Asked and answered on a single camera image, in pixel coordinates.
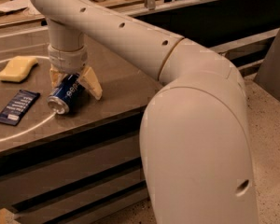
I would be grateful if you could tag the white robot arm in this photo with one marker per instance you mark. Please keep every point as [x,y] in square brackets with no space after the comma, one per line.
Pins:
[194,137]

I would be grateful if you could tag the dark blue snack packet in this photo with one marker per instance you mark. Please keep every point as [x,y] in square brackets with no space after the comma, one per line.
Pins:
[17,107]

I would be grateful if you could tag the metal railing shelf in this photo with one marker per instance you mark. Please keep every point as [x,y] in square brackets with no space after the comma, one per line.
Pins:
[248,49]

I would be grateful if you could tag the grey table with slats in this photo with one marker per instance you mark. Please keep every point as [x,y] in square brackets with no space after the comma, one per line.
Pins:
[79,167]

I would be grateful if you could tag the yellow sponge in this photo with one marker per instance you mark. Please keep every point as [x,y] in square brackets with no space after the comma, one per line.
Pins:
[18,68]

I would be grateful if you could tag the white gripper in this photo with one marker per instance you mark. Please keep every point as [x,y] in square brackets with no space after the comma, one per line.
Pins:
[67,60]

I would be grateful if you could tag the blue pepsi can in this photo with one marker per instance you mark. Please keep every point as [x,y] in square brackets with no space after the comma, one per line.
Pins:
[65,94]

